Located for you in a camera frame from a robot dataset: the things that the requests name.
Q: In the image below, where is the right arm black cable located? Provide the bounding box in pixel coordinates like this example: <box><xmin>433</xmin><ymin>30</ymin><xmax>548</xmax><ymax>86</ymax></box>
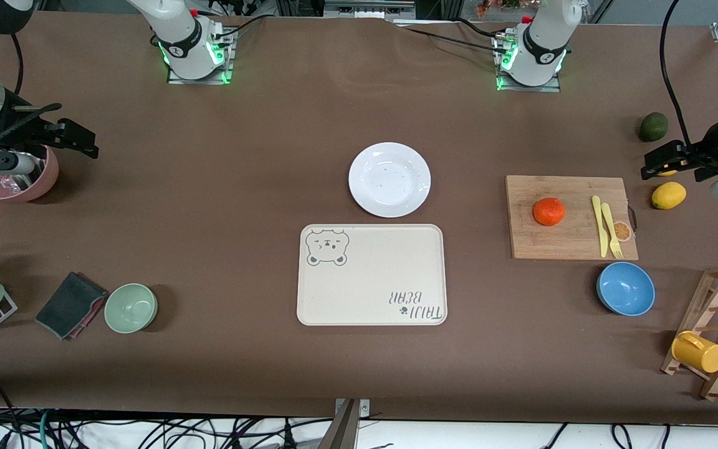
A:
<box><xmin>10</xmin><ymin>31</ymin><xmax>25</xmax><ymax>97</ymax></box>

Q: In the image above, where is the dark grey folded cloth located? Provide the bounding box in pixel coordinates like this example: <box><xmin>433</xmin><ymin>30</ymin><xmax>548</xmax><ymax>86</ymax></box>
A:
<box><xmin>35</xmin><ymin>271</ymin><xmax>109</xmax><ymax>341</ymax></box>

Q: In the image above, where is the green cable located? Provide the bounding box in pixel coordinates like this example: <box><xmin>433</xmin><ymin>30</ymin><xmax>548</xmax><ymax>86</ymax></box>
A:
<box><xmin>39</xmin><ymin>408</ymin><xmax>55</xmax><ymax>449</ymax></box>

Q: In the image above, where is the yellow plastic knife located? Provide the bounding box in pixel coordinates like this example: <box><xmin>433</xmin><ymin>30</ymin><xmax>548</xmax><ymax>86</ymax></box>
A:
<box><xmin>591</xmin><ymin>195</ymin><xmax>609</xmax><ymax>258</ymax></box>

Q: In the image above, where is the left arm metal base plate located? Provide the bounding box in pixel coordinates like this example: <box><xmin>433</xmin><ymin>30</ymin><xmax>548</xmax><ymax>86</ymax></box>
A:
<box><xmin>496</xmin><ymin>31</ymin><xmax>562</xmax><ymax>93</ymax></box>

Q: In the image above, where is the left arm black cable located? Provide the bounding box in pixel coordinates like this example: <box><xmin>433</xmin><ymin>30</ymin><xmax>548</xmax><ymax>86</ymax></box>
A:
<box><xmin>658</xmin><ymin>0</ymin><xmax>691</xmax><ymax>150</ymax></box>

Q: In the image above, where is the white round plate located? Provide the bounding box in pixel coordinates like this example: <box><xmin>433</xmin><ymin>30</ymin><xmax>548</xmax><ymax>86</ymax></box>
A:
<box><xmin>348</xmin><ymin>142</ymin><xmax>432</xmax><ymax>219</ymax></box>

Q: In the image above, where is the blue bowl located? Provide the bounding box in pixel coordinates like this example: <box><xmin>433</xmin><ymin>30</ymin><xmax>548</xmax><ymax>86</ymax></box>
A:
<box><xmin>596</xmin><ymin>261</ymin><xmax>656</xmax><ymax>317</ymax></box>

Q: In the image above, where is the yellow plastic fork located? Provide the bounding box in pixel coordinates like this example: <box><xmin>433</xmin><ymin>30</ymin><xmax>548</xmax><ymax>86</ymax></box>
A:
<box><xmin>601</xmin><ymin>202</ymin><xmax>624</xmax><ymax>259</ymax></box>

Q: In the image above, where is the wooden peg rack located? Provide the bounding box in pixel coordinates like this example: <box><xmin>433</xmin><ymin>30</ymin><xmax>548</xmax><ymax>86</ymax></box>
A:
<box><xmin>660</xmin><ymin>264</ymin><xmax>718</xmax><ymax>401</ymax></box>

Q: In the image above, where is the orange mandarin fruit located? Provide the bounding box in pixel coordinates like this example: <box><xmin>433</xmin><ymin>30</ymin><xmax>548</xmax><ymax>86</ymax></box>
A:
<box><xmin>533</xmin><ymin>197</ymin><xmax>566</xmax><ymax>226</ymax></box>

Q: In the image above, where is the silver aluminium frame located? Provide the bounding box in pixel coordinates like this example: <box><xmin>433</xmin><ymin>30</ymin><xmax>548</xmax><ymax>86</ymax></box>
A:
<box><xmin>275</xmin><ymin>0</ymin><xmax>459</xmax><ymax>21</ymax></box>

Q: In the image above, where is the cream tray with bear print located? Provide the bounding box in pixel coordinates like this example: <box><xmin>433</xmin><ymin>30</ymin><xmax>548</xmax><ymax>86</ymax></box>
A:
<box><xmin>297</xmin><ymin>224</ymin><xmax>448</xmax><ymax>327</ymax></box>

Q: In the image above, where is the long black table cable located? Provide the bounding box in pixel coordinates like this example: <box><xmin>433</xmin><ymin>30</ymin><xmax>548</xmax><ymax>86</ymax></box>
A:
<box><xmin>390</xmin><ymin>17</ymin><xmax>509</xmax><ymax>54</ymax></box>

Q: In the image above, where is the yellow cup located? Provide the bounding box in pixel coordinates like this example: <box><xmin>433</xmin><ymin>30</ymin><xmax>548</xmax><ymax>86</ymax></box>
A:
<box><xmin>671</xmin><ymin>331</ymin><xmax>718</xmax><ymax>374</ymax></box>

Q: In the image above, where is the green avocado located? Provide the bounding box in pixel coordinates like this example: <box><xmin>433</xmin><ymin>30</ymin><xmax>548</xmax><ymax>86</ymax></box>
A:
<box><xmin>639</xmin><ymin>112</ymin><xmax>669</xmax><ymax>142</ymax></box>

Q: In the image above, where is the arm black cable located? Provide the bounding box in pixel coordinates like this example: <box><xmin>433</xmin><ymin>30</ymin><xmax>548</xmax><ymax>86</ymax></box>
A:
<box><xmin>10</xmin><ymin>31</ymin><xmax>25</xmax><ymax>97</ymax></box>
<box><xmin>658</xmin><ymin>0</ymin><xmax>691</xmax><ymax>150</ymax></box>

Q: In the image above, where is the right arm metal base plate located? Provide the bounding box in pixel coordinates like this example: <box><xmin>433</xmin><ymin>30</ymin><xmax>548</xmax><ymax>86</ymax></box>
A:
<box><xmin>166</xmin><ymin>25</ymin><xmax>236</xmax><ymax>85</ymax></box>

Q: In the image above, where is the pale green bowl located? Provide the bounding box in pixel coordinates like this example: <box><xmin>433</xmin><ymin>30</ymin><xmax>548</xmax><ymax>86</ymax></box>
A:
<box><xmin>104</xmin><ymin>283</ymin><xmax>158</xmax><ymax>334</ymax></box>

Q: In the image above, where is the bamboo cutting board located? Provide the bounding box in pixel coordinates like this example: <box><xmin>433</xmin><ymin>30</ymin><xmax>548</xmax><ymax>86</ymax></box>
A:
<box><xmin>505</xmin><ymin>175</ymin><xmax>639</xmax><ymax>261</ymax></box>

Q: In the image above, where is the pink bowl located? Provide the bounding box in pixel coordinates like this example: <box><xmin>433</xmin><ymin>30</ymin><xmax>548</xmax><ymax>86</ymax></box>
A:
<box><xmin>0</xmin><ymin>145</ymin><xmax>59</xmax><ymax>203</ymax></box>

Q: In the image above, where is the metal ladle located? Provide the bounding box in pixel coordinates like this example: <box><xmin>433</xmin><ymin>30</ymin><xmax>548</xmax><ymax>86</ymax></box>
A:
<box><xmin>0</xmin><ymin>171</ymin><xmax>46</xmax><ymax>191</ymax></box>

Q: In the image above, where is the short black table cable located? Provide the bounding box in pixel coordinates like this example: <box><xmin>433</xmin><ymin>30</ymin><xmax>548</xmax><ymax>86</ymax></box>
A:
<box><xmin>213</xmin><ymin>14</ymin><xmax>269</xmax><ymax>39</ymax></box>

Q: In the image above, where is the pink folded cloth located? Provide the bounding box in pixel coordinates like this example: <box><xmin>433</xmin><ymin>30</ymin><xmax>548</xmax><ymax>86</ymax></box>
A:
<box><xmin>65</xmin><ymin>293</ymin><xmax>109</xmax><ymax>341</ymax></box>

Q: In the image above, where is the silver table edge bracket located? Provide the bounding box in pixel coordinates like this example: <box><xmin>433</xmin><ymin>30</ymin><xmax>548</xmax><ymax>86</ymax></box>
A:
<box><xmin>334</xmin><ymin>398</ymin><xmax>371</xmax><ymax>418</ymax></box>

